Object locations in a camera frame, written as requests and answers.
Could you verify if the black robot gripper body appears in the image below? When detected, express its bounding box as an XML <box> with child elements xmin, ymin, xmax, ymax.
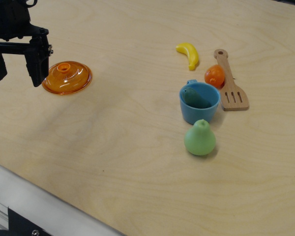
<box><xmin>0</xmin><ymin>0</ymin><xmax>49</xmax><ymax>55</ymax></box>

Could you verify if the dark green toy cucumber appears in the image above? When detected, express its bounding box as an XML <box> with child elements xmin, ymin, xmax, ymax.
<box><xmin>180</xmin><ymin>87</ymin><xmax>211</xmax><ymax>109</ymax></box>

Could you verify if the blue plastic cup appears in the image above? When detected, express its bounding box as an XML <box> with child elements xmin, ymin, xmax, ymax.
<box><xmin>179</xmin><ymin>80</ymin><xmax>220</xmax><ymax>124</ymax></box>

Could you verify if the orange transparent pot lid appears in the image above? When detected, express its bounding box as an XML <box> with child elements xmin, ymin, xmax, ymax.
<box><xmin>42</xmin><ymin>61</ymin><xmax>92</xmax><ymax>95</ymax></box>

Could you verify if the yellow toy banana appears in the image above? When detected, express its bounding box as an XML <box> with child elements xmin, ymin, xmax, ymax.
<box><xmin>176</xmin><ymin>42</ymin><xmax>199</xmax><ymax>70</ymax></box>

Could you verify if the orange toy fruit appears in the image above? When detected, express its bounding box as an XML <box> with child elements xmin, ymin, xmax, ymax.
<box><xmin>205</xmin><ymin>64</ymin><xmax>225</xmax><ymax>88</ymax></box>

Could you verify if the green toy pear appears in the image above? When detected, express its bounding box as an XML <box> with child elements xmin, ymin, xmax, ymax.
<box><xmin>184</xmin><ymin>119</ymin><xmax>216</xmax><ymax>156</ymax></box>

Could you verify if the wooden slotted spatula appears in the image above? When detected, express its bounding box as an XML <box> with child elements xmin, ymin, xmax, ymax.
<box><xmin>214</xmin><ymin>49</ymin><xmax>249</xmax><ymax>111</ymax></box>

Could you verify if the black metal corner bracket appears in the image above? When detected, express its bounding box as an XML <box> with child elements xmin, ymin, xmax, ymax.
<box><xmin>8</xmin><ymin>208</ymin><xmax>52</xmax><ymax>236</ymax></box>

